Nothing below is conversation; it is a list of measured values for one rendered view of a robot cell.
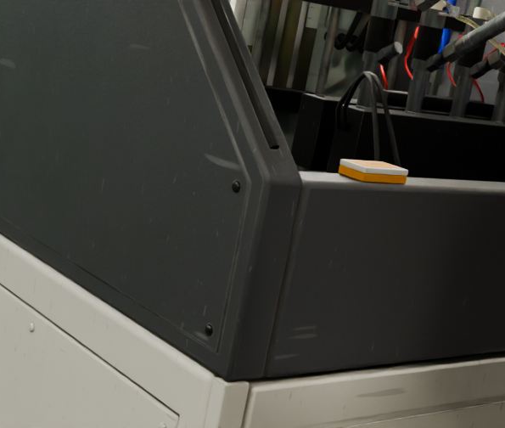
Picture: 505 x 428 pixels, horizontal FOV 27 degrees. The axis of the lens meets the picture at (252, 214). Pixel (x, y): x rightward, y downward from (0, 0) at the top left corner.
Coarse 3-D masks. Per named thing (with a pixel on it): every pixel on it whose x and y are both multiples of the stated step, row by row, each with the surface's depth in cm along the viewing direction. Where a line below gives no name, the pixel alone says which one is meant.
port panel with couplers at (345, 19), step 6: (330, 12) 148; (342, 12) 149; (348, 12) 150; (354, 12) 151; (342, 18) 150; (348, 18) 150; (366, 18) 152; (342, 24) 150; (348, 24) 151; (360, 24) 152; (360, 30) 152
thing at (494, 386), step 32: (256, 384) 83; (288, 384) 84; (320, 384) 87; (352, 384) 89; (384, 384) 92; (416, 384) 95; (448, 384) 98; (480, 384) 101; (256, 416) 83; (288, 416) 85; (320, 416) 88; (352, 416) 90; (384, 416) 93; (416, 416) 96; (448, 416) 99; (480, 416) 102
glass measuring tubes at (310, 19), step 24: (240, 0) 137; (288, 0) 142; (240, 24) 138; (288, 24) 141; (312, 24) 143; (264, 48) 139; (288, 48) 141; (312, 48) 144; (264, 72) 140; (288, 72) 142; (288, 96) 143
